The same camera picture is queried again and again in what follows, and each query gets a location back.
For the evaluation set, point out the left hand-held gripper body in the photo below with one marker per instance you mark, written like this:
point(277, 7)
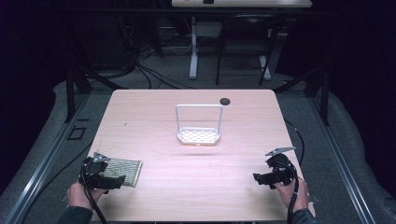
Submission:
point(92, 169)

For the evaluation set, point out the green checked dish cloth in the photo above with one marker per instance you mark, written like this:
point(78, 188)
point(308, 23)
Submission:
point(126, 171)

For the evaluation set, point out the person's left hand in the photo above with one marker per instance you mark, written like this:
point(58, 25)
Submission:
point(79, 196)

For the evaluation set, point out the black chair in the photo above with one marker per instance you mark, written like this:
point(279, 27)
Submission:
point(246, 46)

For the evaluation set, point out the black round table grommet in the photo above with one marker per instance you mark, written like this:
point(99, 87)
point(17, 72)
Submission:
point(224, 101)

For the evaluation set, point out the person's right hand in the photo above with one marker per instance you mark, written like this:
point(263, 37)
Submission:
point(294, 197)

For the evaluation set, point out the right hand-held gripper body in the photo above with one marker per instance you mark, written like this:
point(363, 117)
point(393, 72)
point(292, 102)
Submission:
point(281, 169)

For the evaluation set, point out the black rectangular floor frame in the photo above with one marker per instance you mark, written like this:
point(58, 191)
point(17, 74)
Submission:
point(69, 133)

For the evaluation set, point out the black metal stand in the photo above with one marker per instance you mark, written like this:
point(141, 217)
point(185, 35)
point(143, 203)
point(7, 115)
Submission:
point(325, 96)
point(70, 93)

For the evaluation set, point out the white background desk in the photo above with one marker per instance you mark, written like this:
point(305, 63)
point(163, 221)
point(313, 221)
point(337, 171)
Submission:
point(241, 3)

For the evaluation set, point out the grey floor rail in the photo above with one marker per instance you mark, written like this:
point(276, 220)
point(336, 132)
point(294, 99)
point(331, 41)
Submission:
point(342, 161)
point(46, 158)

